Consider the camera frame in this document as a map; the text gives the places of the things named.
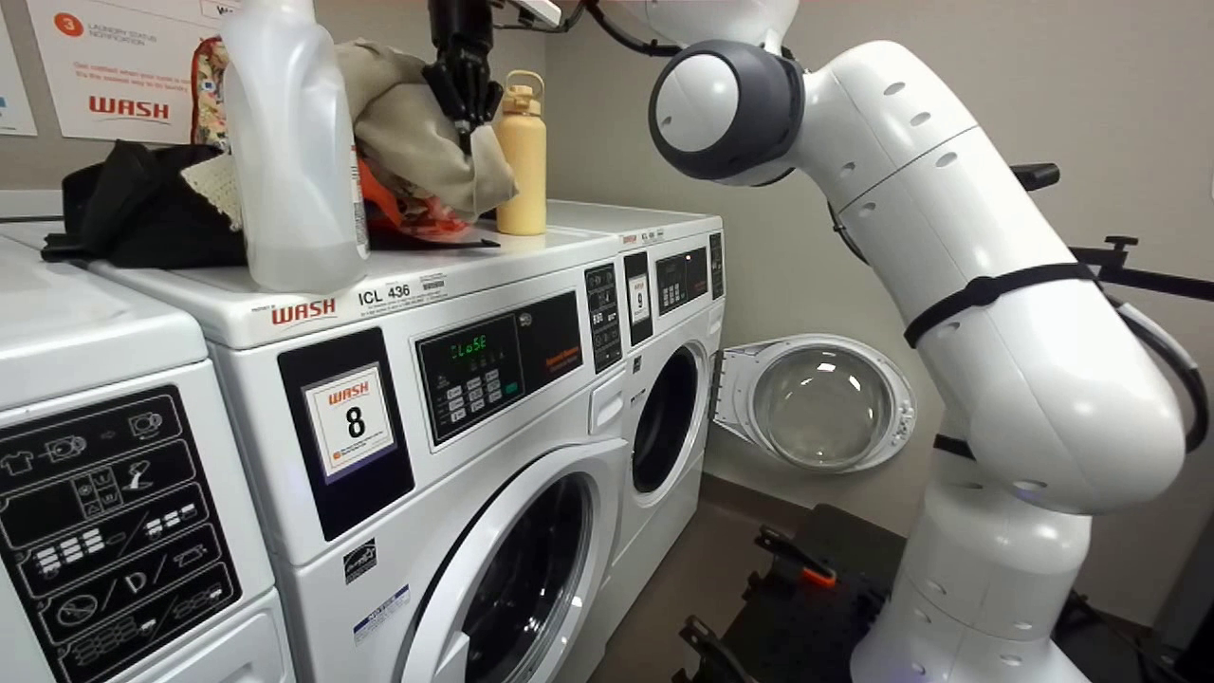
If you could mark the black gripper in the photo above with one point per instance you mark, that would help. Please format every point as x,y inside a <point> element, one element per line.
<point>464,36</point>

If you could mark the beige clothing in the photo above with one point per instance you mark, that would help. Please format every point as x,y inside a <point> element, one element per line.
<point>411,138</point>

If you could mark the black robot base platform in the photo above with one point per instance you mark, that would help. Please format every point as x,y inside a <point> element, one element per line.
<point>810,631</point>

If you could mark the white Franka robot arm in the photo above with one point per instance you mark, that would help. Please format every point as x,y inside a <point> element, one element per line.
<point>1010,379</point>

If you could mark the yellow water bottle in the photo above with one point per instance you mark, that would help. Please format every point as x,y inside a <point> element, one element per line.
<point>521,163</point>

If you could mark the white detergent bottle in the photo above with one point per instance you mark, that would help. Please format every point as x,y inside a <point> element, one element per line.
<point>296,191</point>

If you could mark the small off-white cloth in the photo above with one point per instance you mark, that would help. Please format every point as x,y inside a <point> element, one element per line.
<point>212,182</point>

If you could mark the wash poster with orange print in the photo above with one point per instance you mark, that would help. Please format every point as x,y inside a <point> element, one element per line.
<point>117,62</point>

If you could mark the black cloth bundle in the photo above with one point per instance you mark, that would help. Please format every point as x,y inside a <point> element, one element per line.
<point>127,211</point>

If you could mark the white front-load washer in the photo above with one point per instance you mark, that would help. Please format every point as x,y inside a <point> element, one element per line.
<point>89,327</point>

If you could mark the white notice poster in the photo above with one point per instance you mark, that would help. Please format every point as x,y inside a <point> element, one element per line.
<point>12,76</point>

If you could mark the open round washer door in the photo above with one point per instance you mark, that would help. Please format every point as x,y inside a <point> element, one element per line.
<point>817,402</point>

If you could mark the white washer number nine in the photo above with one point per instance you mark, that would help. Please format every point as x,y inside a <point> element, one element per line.
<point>657,542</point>

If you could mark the white washer number eight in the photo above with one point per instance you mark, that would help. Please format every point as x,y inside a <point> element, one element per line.
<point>364,594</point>

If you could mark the black stand knob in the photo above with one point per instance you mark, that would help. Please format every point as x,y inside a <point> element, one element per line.
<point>1038,175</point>

